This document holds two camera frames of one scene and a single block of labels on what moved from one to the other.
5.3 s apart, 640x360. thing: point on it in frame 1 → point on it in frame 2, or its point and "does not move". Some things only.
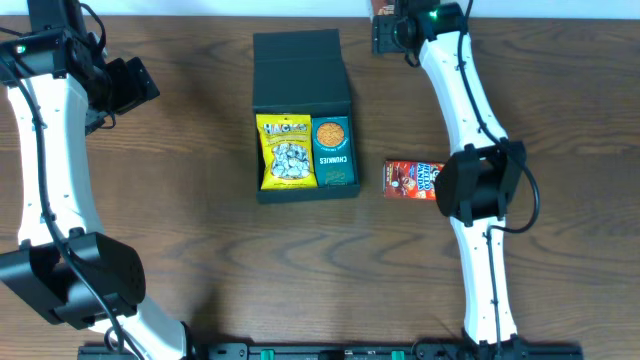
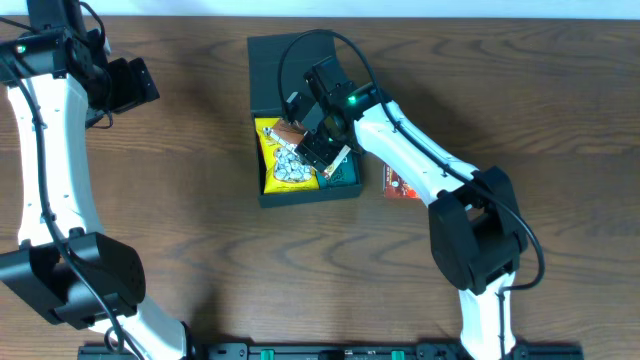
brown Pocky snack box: x=383 y=7 → x=292 y=132
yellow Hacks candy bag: x=286 y=151 does not move
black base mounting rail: x=520 y=351 does not move
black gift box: x=301 y=72 does not move
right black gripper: x=382 y=34 → x=316 y=151
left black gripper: x=133 y=80 does not move
